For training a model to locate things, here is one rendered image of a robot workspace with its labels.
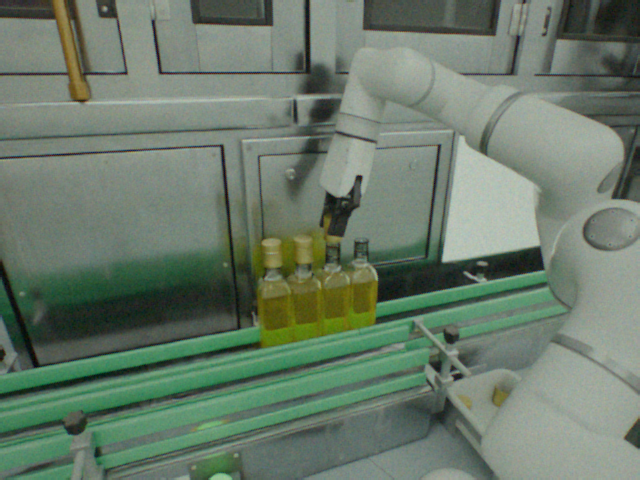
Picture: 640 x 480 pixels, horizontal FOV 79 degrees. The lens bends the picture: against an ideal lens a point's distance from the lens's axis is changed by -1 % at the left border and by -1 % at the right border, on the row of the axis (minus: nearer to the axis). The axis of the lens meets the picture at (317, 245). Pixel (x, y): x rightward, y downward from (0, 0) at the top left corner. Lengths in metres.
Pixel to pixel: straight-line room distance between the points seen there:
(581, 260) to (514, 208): 0.72
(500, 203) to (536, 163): 0.60
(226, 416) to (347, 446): 0.24
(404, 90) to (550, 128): 0.20
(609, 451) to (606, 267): 0.14
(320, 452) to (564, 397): 0.49
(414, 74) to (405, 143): 0.31
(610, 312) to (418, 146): 0.59
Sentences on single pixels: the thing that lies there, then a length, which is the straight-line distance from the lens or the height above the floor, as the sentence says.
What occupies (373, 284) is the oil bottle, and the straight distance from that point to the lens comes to 0.76.
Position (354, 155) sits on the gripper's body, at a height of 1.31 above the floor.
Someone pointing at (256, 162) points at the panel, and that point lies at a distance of 0.77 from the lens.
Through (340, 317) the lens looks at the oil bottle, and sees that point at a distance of 0.77.
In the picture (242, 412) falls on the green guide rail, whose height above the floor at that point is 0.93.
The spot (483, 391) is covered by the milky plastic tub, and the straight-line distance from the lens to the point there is 0.97.
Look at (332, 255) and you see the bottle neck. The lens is 0.72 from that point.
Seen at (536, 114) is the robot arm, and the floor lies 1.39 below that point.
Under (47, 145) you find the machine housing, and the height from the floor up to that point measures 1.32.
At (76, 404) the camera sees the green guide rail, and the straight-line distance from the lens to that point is 0.76.
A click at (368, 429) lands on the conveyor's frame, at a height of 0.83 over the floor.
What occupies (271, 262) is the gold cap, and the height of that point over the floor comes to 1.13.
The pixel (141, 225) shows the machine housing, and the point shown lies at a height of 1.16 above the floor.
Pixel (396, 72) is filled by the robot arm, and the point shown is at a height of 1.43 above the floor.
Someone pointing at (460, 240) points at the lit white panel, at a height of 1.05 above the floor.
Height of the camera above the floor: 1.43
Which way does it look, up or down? 24 degrees down
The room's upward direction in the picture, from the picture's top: straight up
